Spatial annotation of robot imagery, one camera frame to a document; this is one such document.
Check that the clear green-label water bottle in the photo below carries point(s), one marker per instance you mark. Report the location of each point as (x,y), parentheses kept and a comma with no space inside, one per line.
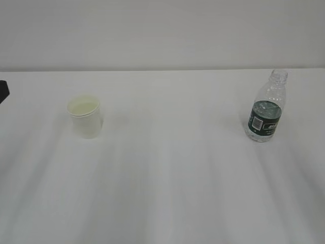
(268,107)

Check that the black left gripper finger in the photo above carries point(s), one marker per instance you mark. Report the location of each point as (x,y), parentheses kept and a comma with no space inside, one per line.
(4,90)

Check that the white paper cup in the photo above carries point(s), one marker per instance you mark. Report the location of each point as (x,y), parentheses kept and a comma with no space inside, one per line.
(84,111)

